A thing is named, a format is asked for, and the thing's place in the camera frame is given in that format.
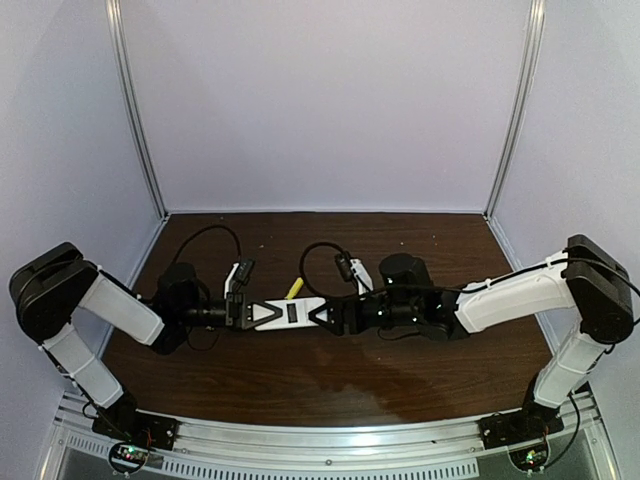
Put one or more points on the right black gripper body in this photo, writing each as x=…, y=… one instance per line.
x=337, y=314

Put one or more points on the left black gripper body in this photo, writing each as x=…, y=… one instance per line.
x=235, y=310

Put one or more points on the white red remote control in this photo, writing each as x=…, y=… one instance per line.
x=295, y=314

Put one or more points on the yellow handled screwdriver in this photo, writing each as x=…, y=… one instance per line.
x=295, y=289

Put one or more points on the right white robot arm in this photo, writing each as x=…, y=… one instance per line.
x=582, y=278

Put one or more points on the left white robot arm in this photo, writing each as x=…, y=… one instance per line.
x=48, y=292

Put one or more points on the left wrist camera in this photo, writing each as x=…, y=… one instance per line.
x=239, y=276

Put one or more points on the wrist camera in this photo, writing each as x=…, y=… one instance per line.
x=353, y=271
x=239, y=276

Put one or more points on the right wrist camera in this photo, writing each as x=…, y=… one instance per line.
x=353, y=271

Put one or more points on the front aluminium rail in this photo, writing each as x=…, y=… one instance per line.
x=449, y=449

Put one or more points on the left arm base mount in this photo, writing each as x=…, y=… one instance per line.
x=137, y=435

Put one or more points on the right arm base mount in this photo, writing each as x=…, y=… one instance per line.
x=526, y=432

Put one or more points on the left aluminium frame post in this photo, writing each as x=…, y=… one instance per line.
x=131, y=105

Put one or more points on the aluminium frame post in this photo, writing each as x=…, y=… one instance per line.
x=529, y=61
x=131, y=105

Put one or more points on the right aluminium frame post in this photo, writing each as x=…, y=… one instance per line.
x=529, y=61

